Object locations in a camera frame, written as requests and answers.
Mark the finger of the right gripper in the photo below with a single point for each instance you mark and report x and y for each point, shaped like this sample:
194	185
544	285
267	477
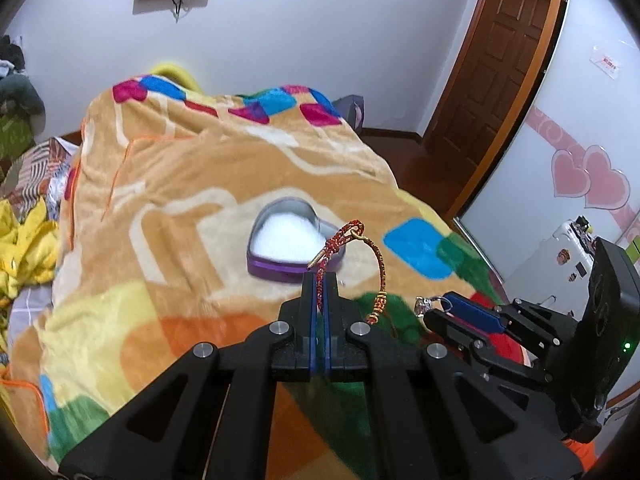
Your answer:
457	334
482	319

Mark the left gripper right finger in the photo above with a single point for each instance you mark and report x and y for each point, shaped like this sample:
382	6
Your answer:
341	357

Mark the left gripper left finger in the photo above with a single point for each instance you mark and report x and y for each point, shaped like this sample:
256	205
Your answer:
297	358

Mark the white suitcase with stickers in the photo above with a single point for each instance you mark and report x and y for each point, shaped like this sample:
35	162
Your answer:
557	275

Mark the purple heart-shaped tin box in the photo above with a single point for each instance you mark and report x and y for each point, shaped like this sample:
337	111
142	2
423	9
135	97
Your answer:
286	235

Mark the colourful plush blanket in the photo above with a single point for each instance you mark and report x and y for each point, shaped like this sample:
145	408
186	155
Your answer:
154	226

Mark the purple bag behind bed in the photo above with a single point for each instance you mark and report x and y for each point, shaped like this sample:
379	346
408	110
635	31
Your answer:
351	108

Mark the yellow cloth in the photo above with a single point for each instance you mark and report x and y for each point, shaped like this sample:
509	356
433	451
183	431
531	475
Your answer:
29	249

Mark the yellow pillow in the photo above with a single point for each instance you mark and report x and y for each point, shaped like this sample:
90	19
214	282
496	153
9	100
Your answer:
177	74

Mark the patterned bed sheet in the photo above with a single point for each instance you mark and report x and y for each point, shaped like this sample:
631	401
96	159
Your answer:
41	173

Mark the brown wooden door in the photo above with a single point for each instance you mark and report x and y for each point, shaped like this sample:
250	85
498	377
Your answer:
496	71

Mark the pile of clothes and boxes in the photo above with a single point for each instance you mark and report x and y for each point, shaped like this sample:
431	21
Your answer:
19	102

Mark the pink heart wall sticker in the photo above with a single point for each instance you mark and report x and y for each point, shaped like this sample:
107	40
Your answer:
586	173

